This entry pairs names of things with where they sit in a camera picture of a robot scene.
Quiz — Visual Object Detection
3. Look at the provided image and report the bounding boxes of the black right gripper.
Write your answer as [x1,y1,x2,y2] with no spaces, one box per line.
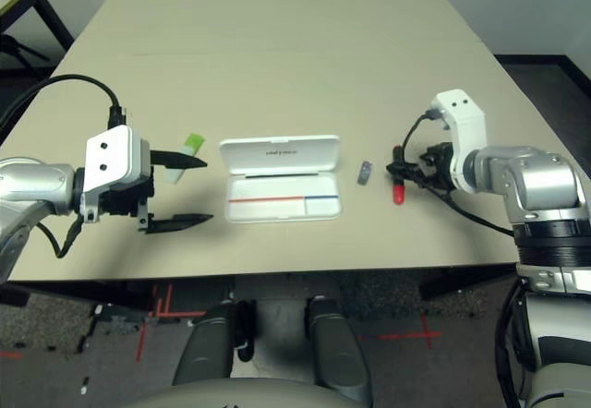
[386,142,456,192]

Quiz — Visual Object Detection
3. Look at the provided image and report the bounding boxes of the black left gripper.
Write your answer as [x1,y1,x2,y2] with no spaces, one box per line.
[99,149,214,235]

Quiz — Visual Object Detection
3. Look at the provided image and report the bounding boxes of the red and black marker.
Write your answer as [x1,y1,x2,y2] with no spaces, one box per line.
[391,146,408,206]

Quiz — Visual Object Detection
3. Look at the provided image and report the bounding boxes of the white plastic pencil case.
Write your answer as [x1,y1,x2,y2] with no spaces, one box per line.
[218,134,343,223]

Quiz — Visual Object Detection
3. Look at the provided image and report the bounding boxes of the red floor tape corner lines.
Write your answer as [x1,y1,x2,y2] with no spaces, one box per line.
[136,282,209,363]

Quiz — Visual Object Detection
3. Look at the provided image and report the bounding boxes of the grey robot left leg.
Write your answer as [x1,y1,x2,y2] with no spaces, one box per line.
[173,299,258,386]

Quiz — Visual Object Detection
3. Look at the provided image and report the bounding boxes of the grey robot leg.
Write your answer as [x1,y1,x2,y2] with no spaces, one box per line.
[173,299,258,386]
[307,294,373,404]

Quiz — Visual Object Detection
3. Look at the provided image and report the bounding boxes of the grey robot right leg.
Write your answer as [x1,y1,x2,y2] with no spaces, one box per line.
[307,294,373,404]

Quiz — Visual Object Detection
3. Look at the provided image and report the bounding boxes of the black tripod stand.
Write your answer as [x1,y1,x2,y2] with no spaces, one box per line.
[0,33,51,75]

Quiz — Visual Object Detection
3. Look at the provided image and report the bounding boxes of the grey robot torso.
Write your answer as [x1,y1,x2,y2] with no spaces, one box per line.
[133,377,366,408]

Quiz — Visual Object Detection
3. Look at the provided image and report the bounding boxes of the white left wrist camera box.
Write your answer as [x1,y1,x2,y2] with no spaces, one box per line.
[80,125,151,223]

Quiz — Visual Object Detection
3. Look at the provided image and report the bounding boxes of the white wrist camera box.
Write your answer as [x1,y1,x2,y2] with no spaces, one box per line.
[431,89,488,193]
[80,125,151,223]

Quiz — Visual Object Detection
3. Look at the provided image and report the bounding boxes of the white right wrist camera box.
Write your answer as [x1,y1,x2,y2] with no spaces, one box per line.
[431,89,488,193]

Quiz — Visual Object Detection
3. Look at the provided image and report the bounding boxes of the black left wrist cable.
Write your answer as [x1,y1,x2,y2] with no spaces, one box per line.
[0,73,128,259]

